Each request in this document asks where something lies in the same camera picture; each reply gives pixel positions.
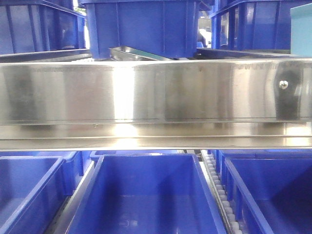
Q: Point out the light teal plastic bin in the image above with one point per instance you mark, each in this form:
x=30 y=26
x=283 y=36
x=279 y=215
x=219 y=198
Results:
x=301 y=30

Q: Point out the stainless steel shelf beam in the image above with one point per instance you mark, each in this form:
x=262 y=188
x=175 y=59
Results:
x=192 y=104

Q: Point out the white roller track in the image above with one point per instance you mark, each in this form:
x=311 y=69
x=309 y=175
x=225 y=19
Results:
x=227 y=214

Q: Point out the blue bin rear centre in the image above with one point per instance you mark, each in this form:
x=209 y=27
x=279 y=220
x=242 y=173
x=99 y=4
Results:
x=95 y=155

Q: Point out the blue bin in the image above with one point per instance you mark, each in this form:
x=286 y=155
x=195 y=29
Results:
x=72 y=166
x=252 y=24
x=28 y=26
x=166 y=28
x=31 y=192
x=95 y=155
x=271 y=195
x=165 y=194

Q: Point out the blue bin lower centre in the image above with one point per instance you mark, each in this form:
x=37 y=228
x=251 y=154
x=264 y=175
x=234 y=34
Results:
x=165 y=194

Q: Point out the blue bin upper centre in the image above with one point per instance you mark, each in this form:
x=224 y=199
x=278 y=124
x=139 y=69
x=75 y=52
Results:
x=166 y=28

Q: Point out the blue bin rear left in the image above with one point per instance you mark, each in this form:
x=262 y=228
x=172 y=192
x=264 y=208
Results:
x=72 y=166

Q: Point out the blue bin upper right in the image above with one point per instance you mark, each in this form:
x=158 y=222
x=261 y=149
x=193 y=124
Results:
x=252 y=24

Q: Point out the blue bin lower right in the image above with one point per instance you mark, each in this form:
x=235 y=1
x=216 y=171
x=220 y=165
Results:
x=271 y=195

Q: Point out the blue bin lower left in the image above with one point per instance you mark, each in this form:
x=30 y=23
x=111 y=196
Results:
x=31 y=192

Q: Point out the blue bin upper left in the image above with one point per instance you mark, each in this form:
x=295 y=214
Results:
x=28 y=26

